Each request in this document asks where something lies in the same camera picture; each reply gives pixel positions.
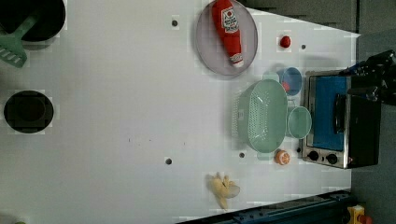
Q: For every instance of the mint green plastic strainer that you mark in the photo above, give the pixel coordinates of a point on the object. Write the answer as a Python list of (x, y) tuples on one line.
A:
[(259, 116)]

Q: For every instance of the peeled toy banana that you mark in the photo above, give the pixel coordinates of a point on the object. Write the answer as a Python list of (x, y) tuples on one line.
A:
[(223, 189)]

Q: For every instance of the grey round plate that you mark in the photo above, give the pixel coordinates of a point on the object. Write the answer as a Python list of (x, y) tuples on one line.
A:
[(210, 48)]

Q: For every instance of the red strawberry in blue cup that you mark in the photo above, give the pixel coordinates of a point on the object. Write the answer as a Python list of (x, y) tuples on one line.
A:
[(286, 86)]

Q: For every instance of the toy orange half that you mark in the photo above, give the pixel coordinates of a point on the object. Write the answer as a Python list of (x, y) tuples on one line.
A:
[(282, 157)]

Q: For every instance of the red ketchup bottle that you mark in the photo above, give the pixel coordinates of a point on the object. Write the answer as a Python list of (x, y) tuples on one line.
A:
[(227, 27)]

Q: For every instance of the blue cup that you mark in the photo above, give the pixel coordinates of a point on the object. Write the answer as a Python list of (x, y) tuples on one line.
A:
[(293, 77)]

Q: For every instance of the mint green cup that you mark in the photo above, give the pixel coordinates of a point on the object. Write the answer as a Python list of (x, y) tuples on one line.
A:
[(299, 122)]

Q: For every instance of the red toy strawberry on table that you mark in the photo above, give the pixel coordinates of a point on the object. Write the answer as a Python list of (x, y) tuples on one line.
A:
[(285, 42)]

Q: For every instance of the black and silver toaster oven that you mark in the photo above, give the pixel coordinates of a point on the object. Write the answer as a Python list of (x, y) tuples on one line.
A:
[(345, 124)]

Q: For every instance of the black pot with spatula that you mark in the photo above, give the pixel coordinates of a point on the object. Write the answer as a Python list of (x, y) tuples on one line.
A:
[(49, 17)]

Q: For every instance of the yellow red emergency button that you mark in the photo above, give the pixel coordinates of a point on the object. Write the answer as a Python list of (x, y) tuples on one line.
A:
[(358, 216)]

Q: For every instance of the green plastic spatula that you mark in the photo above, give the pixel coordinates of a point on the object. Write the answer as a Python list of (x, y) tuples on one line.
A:
[(11, 48)]

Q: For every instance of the blue metal frame rail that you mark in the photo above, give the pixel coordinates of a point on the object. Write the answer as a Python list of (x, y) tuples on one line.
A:
[(327, 208)]

